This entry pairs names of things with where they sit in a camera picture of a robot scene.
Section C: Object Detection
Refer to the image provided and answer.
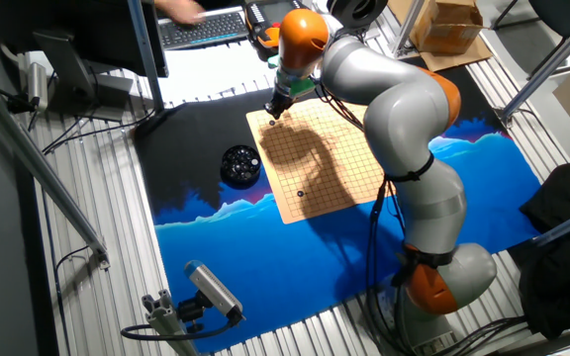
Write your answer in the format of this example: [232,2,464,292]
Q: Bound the person bare hand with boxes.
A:
[153,0,208,26]

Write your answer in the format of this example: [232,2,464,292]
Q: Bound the black camera cable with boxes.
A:
[120,315,239,343]

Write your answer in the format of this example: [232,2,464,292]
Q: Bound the black computer keyboard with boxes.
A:
[157,5,249,51]

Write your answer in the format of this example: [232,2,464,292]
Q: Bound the brown cardboard box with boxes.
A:
[408,0,485,55]

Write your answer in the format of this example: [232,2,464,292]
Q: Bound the green flange adapter plate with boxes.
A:
[267,53,317,99]

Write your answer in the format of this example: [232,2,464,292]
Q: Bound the thick black arm cable bundle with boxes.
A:
[314,29,437,356]

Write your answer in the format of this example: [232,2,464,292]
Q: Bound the black plug cable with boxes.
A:
[0,73,37,114]

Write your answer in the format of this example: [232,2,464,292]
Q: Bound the black round spool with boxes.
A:
[327,0,390,34]

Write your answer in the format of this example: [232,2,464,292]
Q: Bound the tan Go board sheet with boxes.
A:
[244,101,391,225]

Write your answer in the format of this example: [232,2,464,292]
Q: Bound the silver exterior camera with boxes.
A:
[184,260,245,320]

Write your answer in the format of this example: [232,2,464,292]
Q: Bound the aluminium frame beam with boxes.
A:
[531,201,570,248]
[500,4,570,123]
[0,73,112,271]

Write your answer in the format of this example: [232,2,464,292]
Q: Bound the short aluminium camera mount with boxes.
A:
[141,289,201,356]

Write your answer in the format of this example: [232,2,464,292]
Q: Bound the black computer monitor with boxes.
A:
[0,0,170,79]

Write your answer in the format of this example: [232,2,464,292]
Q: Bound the black jacket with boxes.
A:
[507,162,570,341]

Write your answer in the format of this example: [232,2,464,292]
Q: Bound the thin black looped cable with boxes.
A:
[314,86,365,131]

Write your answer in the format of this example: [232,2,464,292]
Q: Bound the orange black teach pendant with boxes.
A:
[243,0,311,60]

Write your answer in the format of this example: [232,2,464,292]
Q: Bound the black bowl of black stones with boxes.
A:
[220,144,262,189]

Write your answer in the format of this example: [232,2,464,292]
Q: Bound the aluminium frame post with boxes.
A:
[391,0,428,56]
[126,0,167,113]

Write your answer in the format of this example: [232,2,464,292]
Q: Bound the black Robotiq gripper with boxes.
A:
[263,83,297,121]

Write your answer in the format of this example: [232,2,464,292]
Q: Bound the grey monitor stand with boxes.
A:
[32,29,136,124]

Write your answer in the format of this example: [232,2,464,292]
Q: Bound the blue and black landscape mat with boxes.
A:
[133,56,542,355]

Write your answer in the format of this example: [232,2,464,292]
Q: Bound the silver cylindrical device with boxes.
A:
[26,62,49,113]

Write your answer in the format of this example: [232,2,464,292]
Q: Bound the thin black floor cable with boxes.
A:
[52,244,92,356]

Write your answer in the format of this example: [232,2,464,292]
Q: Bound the black base cable bundle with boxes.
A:
[432,314,528,356]

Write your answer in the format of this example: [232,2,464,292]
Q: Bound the dark office chair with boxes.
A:
[492,0,570,50]

